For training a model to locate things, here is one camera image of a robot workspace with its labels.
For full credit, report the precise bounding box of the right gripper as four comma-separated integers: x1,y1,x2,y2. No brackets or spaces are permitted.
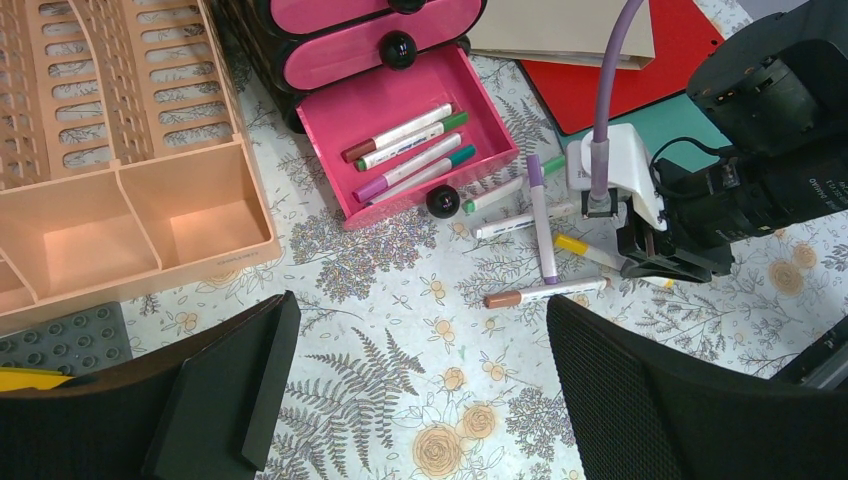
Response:
617,155,847,282

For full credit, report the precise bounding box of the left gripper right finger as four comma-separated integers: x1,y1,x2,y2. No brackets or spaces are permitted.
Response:
547,295,847,479

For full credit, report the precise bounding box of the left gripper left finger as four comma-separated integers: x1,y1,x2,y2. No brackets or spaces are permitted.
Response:
1,292,301,479

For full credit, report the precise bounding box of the yellow cap white marker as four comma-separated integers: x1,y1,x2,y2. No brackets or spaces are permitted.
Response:
553,233,677,291

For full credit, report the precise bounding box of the light green cap marker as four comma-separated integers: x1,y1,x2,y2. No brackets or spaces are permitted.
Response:
461,155,566,214

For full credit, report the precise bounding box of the purple cap white marker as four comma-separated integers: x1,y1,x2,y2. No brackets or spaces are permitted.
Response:
526,154,559,285

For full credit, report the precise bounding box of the teal cap white marker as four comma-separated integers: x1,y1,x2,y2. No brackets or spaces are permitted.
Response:
366,145,476,206

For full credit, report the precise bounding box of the green cap white marker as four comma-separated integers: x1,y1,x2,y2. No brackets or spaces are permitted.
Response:
354,112,469,172

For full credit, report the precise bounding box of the pink cap white marker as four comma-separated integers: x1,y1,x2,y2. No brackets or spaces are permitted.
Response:
352,133,462,203

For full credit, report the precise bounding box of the brown cap white marker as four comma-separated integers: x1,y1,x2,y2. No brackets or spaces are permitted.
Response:
341,103,454,163

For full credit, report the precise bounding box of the pink bottom drawer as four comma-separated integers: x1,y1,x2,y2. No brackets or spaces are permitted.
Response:
297,44,519,230

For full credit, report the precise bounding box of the pink drawer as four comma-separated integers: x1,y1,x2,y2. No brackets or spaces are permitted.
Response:
269,0,426,35
297,44,519,230
275,1,486,93

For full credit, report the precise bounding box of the pink top drawer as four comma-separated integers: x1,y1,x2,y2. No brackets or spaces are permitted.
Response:
269,0,426,35

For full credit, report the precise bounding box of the black drawer cabinet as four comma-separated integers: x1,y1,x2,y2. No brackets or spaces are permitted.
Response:
214,1,472,135

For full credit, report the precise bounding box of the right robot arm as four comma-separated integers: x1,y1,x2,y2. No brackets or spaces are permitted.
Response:
617,0,847,283

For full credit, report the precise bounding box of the teal folder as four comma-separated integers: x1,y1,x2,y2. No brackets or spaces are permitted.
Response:
556,92,733,174

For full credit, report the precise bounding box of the gray building baseplate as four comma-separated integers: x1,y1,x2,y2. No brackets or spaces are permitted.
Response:
1,302,132,376

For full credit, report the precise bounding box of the tan cap white marker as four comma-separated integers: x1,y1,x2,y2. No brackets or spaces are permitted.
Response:
483,277,611,309

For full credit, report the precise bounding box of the red folder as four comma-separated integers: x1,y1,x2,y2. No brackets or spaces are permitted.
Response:
520,0,724,135

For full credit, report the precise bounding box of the plain white marker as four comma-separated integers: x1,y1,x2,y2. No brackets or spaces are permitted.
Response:
472,203,579,240

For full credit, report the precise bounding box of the yellow plastic block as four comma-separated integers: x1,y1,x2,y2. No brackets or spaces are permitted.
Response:
0,367,73,392

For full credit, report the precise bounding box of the beige cardboard sheet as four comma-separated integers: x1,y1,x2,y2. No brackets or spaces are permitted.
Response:
468,0,625,67

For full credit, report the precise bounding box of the floral table mat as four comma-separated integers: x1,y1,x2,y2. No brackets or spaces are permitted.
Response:
123,38,847,479

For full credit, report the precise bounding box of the peach plastic file organizer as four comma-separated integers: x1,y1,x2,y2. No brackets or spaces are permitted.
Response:
1,1,281,334

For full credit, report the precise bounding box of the black mounting rail base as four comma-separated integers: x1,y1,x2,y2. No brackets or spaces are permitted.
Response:
771,317,847,391

